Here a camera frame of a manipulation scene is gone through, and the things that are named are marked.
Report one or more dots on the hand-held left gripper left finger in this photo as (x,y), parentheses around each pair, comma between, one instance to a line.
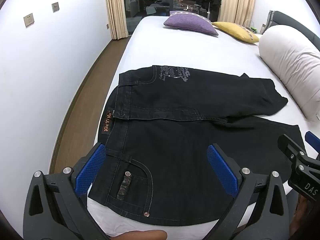
(91,170)

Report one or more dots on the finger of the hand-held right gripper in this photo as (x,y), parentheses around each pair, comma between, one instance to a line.
(313,141)
(291,147)

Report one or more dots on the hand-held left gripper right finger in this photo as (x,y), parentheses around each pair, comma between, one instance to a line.
(221,170)

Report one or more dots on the black denim pants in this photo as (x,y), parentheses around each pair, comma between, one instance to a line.
(175,150)

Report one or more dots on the person's left hand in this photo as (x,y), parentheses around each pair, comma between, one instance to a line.
(145,236)

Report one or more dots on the large white pillow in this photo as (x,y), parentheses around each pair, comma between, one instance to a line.
(292,60)

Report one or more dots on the dark grey headboard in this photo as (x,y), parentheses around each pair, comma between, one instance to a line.
(295,21)

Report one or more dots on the white bed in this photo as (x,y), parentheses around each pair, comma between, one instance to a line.
(190,50)

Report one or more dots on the yellow pillow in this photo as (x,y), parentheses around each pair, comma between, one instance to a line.
(235,31)

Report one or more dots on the beige curtain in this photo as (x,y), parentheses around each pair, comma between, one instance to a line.
(116,7)
(237,2)

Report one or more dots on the patterned purple pillow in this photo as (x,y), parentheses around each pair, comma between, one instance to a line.
(190,13)

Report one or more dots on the metal wall socket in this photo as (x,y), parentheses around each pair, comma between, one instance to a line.
(28,19)
(55,6)

